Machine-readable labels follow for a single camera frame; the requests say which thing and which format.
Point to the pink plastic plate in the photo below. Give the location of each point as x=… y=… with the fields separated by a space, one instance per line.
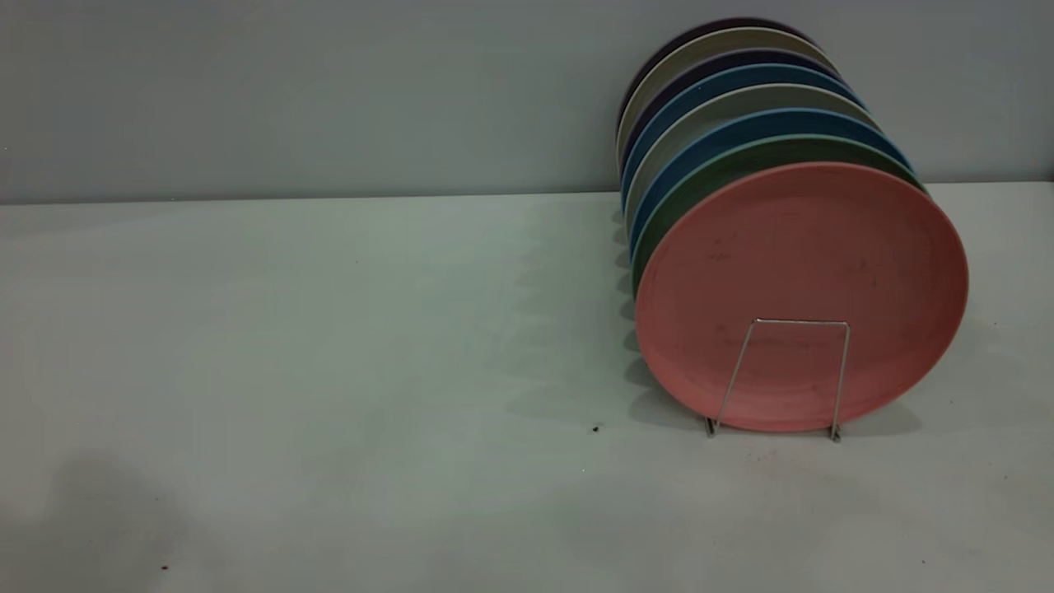
x=799 y=288

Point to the teal green plate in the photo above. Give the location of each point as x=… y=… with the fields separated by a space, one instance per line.
x=725 y=169

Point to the blue plate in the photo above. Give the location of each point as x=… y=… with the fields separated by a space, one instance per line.
x=716 y=82
x=741 y=130

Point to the grey beige plate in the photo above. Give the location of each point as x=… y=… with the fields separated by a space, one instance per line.
x=725 y=103

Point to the cream beige plate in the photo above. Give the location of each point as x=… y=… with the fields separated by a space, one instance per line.
x=708 y=45

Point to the dark purple plate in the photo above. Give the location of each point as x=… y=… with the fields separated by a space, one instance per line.
x=700 y=31

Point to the dark navy plate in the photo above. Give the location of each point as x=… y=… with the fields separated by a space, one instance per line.
x=741 y=57

